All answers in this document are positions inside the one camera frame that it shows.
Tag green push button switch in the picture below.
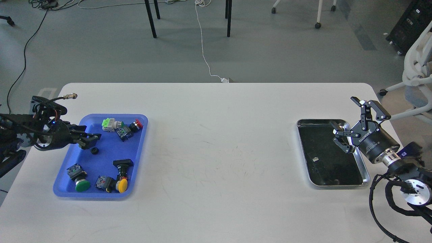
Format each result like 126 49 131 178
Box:
67 163 90 192

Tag yellow push button switch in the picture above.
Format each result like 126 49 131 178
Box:
95 175 128 193

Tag white office chair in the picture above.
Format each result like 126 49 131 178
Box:
381 23 432 124

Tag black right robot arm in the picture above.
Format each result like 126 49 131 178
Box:
331 97 431 243

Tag white chair base with casters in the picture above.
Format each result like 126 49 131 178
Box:
271 0 341 30

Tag black table legs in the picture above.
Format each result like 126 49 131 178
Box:
144 0 233 38

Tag black push button switch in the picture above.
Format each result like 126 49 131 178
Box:
113 159 134 180

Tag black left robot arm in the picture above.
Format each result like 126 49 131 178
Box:
0 93 102 176

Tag silver metal tray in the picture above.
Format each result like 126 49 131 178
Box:
296 119 370 189

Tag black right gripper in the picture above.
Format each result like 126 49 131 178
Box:
329 97 401 164

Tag green white selector switch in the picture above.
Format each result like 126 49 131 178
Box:
101 117 124 132

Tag black floor cable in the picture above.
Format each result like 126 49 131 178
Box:
7 0 78 113

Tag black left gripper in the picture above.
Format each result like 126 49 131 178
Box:
51 120 102 150

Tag blue plastic tray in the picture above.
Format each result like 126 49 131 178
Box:
53 114 148 200

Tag red push button switch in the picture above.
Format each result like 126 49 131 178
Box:
115 119 143 142

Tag small black gear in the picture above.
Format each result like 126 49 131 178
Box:
90 147 99 155

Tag white floor cable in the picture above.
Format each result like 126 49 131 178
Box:
195 0 230 83

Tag black equipment case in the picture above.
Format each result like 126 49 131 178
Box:
386 0 432 56

